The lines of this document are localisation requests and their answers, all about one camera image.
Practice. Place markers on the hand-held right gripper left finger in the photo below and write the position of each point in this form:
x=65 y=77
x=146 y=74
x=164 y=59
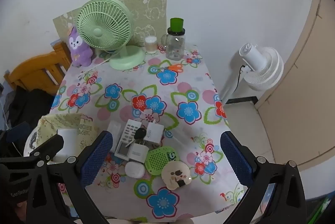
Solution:
x=97 y=158

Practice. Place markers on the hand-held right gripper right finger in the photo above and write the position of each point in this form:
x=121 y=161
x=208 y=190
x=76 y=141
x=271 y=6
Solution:
x=235 y=158

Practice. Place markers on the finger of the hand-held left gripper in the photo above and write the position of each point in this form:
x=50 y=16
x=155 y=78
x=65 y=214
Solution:
x=51 y=145
x=18 y=131

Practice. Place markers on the printed cream storage box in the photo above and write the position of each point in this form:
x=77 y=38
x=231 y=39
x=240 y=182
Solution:
x=78 y=130

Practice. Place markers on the small white box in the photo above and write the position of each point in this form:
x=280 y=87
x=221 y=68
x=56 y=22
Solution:
x=114 y=130

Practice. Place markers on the white earbuds case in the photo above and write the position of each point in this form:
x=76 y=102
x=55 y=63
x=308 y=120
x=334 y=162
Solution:
x=134 y=169

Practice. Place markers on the white remote control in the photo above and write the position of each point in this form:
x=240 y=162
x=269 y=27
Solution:
x=128 y=132

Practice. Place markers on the white power adapter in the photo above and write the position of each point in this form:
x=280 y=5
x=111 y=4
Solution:
x=154 y=135
x=140 y=152

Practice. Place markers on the black car key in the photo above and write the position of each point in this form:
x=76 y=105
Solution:
x=140 y=133

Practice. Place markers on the green round perforated case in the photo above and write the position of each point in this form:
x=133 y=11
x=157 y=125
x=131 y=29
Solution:
x=159 y=161

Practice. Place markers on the white printed cloth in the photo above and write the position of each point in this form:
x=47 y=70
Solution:
x=31 y=140

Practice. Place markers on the black clothing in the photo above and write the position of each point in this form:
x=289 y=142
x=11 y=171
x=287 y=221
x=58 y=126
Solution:
x=28 y=106

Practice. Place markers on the wooden chair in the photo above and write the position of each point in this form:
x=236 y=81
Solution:
x=34 y=67

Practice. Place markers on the floral tablecloth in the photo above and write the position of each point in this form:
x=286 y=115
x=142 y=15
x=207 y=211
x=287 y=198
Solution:
x=125 y=77

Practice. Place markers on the beige wooden door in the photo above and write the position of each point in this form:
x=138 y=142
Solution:
x=301 y=96

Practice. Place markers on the white standing fan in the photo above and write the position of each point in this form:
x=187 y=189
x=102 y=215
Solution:
x=264 y=69

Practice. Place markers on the purple plush toy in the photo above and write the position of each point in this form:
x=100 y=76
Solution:
x=78 y=54

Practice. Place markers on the blue patterned paper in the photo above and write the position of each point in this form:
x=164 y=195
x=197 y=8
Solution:
x=55 y=43

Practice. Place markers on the cotton swab jar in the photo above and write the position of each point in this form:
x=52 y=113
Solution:
x=151 y=45

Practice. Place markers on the glass mug jar green lid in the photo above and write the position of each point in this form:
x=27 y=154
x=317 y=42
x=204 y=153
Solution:
x=175 y=48

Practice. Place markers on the green desk fan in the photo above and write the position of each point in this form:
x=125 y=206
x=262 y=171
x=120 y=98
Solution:
x=104 y=22

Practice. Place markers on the printed beige backdrop board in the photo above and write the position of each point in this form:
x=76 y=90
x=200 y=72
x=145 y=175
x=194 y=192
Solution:
x=154 y=9

